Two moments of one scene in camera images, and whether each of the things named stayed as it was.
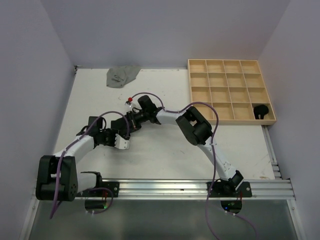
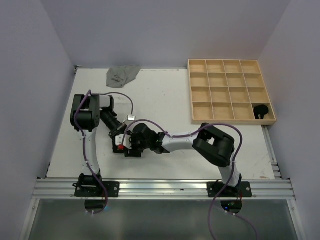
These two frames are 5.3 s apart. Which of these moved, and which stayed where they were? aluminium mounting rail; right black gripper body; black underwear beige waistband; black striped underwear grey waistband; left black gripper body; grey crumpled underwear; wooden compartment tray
Moved: right black gripper body; left black gripper body; black striped underwear grey waistband
Stayed: black underwear beige waistband; aluminium mounting rail; wooden compartment tray; grey crumpled underwear
